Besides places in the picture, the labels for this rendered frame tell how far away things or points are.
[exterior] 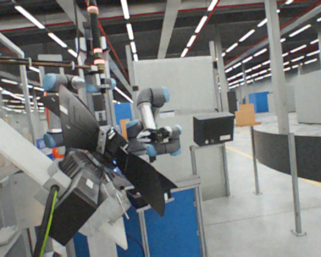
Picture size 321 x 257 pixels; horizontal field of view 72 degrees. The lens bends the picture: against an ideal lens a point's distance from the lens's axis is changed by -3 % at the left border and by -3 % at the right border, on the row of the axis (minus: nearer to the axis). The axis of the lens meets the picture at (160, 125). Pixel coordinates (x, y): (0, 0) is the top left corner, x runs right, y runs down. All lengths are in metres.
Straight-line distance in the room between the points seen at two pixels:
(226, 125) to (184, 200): 0.57
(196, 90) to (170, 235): 2.01
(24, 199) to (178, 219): 1.01
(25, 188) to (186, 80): 2.50
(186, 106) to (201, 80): 0.41
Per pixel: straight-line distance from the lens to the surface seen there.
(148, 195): 0.82
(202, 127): 1.49
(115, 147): 0.91
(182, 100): 3.02
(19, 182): 0.95
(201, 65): 3.20
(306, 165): 2.38
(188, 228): 1.68
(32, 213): 0.97
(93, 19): 1.14
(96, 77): 1.04
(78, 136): 0.74
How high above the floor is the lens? 1.30
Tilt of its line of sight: 3 degrees down
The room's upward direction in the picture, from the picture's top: 7 degrees counter-clockwise
